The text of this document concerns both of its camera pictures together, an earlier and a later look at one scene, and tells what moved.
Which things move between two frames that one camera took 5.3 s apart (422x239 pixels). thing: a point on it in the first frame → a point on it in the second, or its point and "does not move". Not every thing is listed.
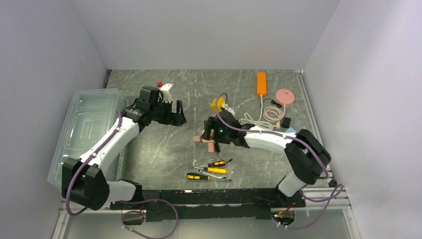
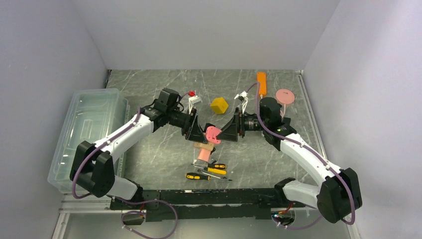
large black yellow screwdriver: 193,176 does not move
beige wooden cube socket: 206,141 → 209,146
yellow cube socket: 220,101 does not move
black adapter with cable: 217,149 → 216,160
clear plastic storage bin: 92,116 does not move
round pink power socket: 284,96 does not move
